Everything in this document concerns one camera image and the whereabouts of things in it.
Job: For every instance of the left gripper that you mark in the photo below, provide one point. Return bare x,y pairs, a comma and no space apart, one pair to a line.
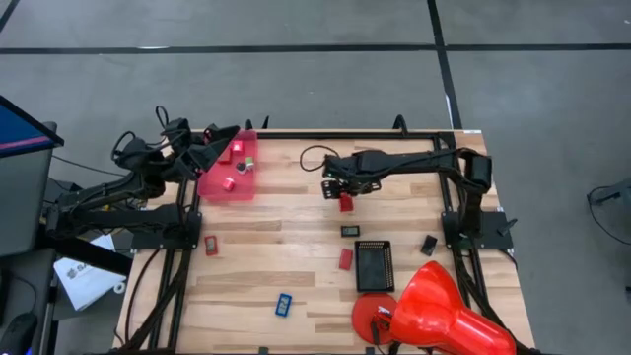
185,158

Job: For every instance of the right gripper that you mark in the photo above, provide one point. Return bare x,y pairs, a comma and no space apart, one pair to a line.
352,175

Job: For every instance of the small red white block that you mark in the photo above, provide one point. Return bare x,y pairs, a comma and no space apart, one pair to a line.
346,203

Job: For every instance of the red rectangular box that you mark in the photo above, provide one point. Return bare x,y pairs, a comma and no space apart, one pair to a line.
346,259
225,157

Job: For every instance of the small shiny red item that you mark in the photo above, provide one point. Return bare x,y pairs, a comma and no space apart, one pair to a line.
228,184
238,147

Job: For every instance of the white green cube charger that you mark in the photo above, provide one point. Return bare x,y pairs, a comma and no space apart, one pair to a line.
246,165

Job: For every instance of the small black box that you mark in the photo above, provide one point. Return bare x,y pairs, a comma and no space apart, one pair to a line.
429,245

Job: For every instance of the red case with grey label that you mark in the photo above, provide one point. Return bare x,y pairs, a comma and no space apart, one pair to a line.
211,245

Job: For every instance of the small blue rectangular box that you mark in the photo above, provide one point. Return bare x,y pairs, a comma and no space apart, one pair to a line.
283,305

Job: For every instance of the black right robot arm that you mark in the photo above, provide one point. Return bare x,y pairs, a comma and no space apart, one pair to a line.
419,160

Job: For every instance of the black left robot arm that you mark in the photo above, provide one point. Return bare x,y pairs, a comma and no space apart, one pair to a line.
98,190

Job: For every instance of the pink translucent plastic bin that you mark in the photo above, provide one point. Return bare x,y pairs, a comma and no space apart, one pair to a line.
217,190

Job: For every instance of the black mesh basket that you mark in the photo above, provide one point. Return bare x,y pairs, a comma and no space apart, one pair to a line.
374,266

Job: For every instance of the white paper sheet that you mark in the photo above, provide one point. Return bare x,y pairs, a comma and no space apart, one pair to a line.
89,286

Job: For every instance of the computer monitor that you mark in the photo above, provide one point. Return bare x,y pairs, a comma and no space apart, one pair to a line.
22,197

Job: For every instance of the black stand leg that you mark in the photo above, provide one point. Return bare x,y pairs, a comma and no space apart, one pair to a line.
616,192

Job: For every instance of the black computer mouse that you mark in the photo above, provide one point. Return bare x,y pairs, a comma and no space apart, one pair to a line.
17,335

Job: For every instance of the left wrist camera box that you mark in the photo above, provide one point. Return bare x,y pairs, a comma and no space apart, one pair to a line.
176,130

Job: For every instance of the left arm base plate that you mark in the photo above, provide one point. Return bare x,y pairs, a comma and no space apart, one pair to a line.
148,240

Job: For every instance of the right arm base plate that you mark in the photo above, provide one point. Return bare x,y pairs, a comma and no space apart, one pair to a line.
493,239

